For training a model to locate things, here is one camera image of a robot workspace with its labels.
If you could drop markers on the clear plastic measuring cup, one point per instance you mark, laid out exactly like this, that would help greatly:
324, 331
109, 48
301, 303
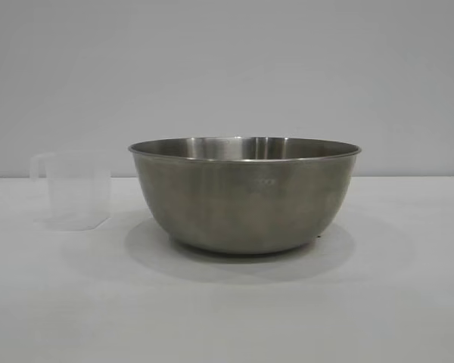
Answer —
77, 189

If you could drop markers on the stainless steel mixing bowl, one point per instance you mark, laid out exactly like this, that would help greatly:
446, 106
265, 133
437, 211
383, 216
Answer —
242, 200

